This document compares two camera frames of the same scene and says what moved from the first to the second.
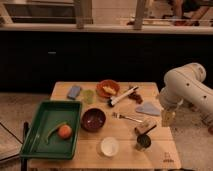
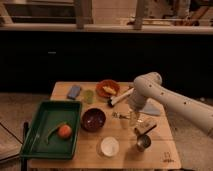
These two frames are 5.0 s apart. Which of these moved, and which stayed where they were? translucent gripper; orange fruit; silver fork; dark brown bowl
Moved: translucent gripper
Stayed: silver fork; orange fruit; dark brown bowl
